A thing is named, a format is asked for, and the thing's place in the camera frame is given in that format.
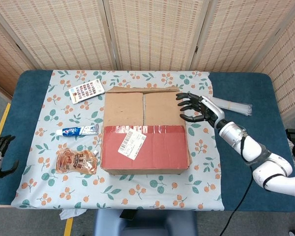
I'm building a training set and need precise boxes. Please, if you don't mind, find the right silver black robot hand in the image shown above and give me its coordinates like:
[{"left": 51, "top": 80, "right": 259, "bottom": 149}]
[{"left": 176, "top": 92, "right": 226, "bottom": 128}]

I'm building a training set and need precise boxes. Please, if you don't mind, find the brown cardboard box red top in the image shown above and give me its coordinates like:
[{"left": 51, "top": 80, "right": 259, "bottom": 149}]
[{"left": 100, "top": 85, "right": 193, "bottom": 176}]

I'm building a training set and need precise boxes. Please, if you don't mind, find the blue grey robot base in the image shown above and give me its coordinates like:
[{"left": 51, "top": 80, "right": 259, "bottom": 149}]
[{"left": 92, "top": 209, "right": 199, "bottom": 236}]

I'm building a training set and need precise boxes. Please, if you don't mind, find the blue padded table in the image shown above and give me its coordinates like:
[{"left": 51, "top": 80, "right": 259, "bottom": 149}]
[{"left": 0, "top": 70, "right": 295, "bottom": 212}]

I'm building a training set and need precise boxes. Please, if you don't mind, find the orange brown snack pouch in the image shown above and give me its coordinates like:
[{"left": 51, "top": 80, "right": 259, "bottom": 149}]
[{"left": 55, "top": 148, "right": 99, "bottom": 175}]

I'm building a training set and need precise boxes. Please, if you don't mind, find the blue white toothpaste tube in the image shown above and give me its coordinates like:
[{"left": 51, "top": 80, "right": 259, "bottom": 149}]
[{"left": 56, "top": 123, "right": 100, "bottom": 137}]

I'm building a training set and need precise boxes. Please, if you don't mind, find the crumpled white paper scrap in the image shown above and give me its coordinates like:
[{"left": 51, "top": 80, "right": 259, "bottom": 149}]
[{"left": 59, "top": 208, "right": 87, "bottom": 220}]

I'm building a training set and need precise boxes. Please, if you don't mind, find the woven rattan folding screen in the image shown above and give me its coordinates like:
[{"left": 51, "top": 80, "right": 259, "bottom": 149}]
[{"left": 0, "top": 0, "right": 295, "bottom": 116}]

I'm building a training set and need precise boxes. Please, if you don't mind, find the floral fruit print tablecloth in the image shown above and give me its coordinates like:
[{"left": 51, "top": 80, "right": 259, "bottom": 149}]
[{"left": 11, "top": 70, "right": 225, "bottom": 211}]

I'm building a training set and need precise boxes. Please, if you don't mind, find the flat black object under table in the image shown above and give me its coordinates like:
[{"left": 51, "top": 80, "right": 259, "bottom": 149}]
[{"left": 119, "top": 209, "right": 138, "bottom": 221}]

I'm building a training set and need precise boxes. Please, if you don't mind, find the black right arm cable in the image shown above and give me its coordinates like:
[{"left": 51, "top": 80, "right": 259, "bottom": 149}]
[{"left": 225, "top": 132, "right": 254, "bottom": 236}]

